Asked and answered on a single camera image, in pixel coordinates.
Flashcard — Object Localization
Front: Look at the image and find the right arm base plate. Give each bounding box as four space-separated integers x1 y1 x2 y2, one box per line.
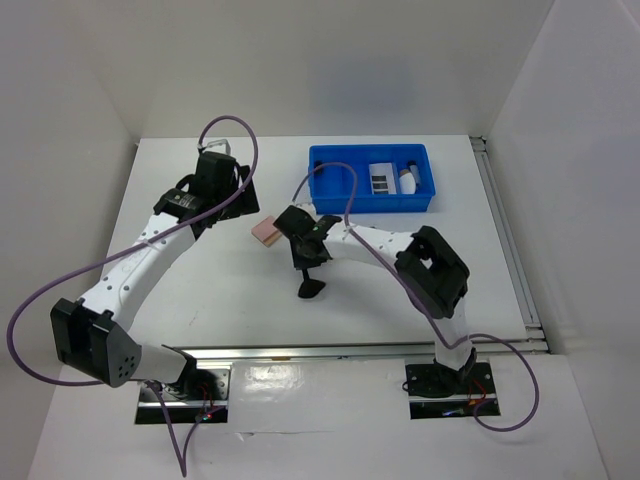
402 362 501 420

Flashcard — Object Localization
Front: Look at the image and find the black fan makeup brush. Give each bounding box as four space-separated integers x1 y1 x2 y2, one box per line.
297 269 326 300

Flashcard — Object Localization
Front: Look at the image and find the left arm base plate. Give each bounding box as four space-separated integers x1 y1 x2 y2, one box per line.
134 362 232 425

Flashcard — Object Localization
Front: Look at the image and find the aluminium front rail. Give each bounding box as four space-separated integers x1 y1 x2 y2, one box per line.
183 336 550 362

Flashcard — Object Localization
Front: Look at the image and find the aluminium right side rail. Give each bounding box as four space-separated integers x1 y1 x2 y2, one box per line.
469 136 550 353

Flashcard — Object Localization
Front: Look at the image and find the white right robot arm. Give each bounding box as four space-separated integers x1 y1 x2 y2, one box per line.
274 205 477 392

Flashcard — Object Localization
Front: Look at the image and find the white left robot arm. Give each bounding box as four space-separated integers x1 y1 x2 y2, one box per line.
50 152 259 399

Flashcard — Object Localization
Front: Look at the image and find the blue plastic organizer bin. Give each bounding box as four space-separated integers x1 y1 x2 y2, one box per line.
309 144 436 214

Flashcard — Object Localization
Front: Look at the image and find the aluminium rail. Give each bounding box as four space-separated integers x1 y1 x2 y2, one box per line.
183 336 550 362
469 136 550 353

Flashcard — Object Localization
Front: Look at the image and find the small clear bottle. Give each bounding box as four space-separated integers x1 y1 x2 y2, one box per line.
408 161 422 189

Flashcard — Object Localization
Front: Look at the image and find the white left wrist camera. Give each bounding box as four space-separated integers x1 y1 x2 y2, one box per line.
198 138 231 156

